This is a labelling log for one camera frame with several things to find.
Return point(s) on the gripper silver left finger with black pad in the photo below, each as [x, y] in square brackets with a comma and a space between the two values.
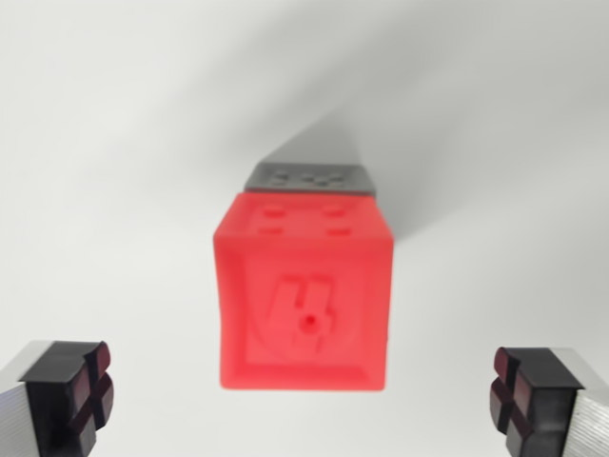
[50, 404]

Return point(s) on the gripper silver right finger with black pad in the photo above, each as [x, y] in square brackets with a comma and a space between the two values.
[552, 404]

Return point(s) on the red cube with studs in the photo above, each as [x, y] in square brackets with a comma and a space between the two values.
[304, 295]

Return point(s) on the grey cube with studs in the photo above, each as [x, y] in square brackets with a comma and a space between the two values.
[309, 178]

